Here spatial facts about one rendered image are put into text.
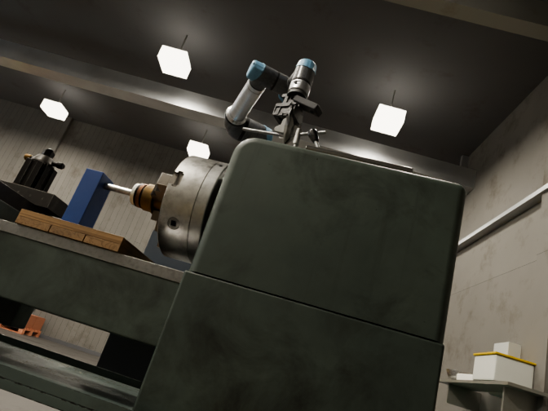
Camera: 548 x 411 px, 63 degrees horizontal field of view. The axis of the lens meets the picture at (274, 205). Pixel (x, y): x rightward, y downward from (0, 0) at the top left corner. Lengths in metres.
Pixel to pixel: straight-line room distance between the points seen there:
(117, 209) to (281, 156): 10.85
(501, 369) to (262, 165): 4.20
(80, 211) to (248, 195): 0.55
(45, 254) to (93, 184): 0.28
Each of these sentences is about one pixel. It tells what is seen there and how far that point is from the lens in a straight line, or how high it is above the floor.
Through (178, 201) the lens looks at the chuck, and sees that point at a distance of 1.20.
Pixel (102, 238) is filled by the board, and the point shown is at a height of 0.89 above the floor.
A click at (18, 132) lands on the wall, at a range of 13.88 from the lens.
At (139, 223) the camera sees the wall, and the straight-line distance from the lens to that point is 11.62.
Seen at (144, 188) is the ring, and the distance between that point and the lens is 1.38.
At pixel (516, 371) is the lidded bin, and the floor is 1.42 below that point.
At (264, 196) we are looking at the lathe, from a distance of 1.09.
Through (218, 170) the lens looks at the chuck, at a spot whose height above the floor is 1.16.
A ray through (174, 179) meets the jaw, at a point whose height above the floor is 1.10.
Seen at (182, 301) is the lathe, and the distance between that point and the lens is 1.05.
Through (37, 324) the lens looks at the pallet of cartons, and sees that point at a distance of 11.44.
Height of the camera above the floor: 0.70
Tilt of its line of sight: 20 degrees up
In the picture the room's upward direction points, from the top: 18 degrees clockwise
